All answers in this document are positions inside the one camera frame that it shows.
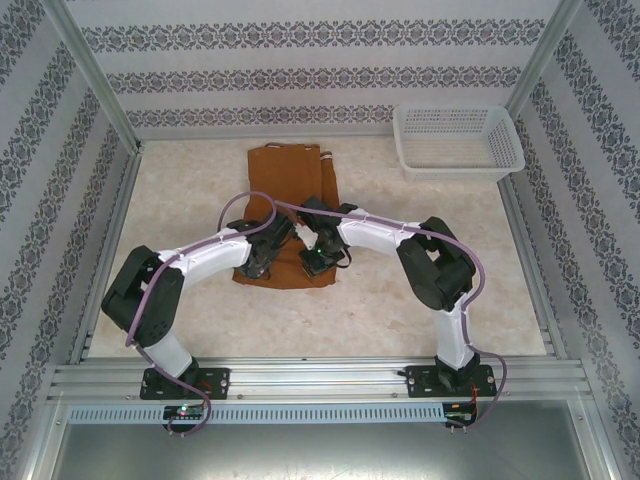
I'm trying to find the brown long pants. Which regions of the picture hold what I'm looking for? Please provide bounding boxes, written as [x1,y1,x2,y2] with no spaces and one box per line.
[231,143,341,291]

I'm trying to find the white plastic mesh basket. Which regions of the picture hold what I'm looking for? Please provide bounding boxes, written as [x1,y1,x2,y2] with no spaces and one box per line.
[392,103,526,184]

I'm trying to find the sheet metal shelf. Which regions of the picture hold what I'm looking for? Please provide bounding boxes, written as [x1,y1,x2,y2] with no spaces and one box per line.
[22,399,619,480]

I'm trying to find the aluminium frame cross bar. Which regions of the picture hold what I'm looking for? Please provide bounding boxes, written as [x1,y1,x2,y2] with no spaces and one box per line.
[133,130,401,144]

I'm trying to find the aluminium mounting rail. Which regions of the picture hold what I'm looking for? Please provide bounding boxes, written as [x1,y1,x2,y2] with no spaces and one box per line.
[47,355,587,402]

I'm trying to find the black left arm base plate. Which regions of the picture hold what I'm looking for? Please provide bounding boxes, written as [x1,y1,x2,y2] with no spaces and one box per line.
[139,367,232,401]

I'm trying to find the aluminium table side rail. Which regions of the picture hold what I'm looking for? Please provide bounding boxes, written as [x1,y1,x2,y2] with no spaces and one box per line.
[498,174,570,359]
[68,143,145,364]

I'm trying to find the slotted grey cable duct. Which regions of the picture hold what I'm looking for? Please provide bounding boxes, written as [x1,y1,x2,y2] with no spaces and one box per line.
[67,403,447,425]

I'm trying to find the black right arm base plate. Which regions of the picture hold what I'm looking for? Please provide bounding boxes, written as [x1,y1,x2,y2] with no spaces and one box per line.
[405,364,499,400]

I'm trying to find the aluminium frame post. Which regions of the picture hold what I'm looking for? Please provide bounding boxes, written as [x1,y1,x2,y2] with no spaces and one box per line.
[42,0,145,152]
[503,0,585,119]

